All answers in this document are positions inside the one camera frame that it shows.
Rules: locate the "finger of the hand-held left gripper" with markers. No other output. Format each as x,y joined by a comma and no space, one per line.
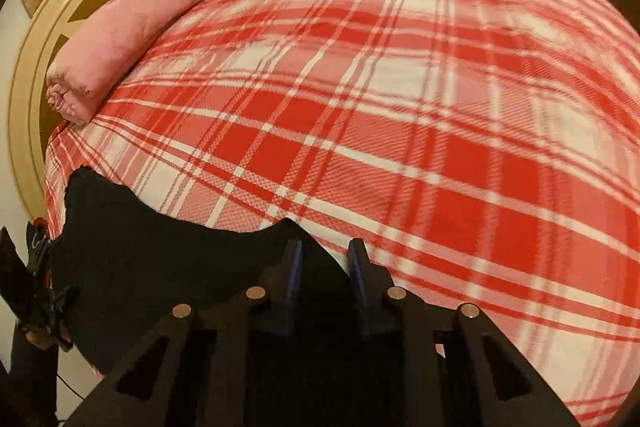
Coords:
40,247

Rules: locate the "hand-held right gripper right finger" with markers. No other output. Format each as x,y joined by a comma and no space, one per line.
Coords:
356,272

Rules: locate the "red plaid blanket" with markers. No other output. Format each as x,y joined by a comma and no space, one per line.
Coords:
400,107

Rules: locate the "pink pillow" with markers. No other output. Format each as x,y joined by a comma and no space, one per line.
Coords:
125,27

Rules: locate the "cream wooden headboard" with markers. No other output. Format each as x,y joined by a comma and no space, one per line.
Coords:
30,107

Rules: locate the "black pants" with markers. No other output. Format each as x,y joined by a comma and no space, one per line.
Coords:
150,257

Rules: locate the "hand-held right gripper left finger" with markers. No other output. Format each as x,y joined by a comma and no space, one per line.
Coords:
295,272

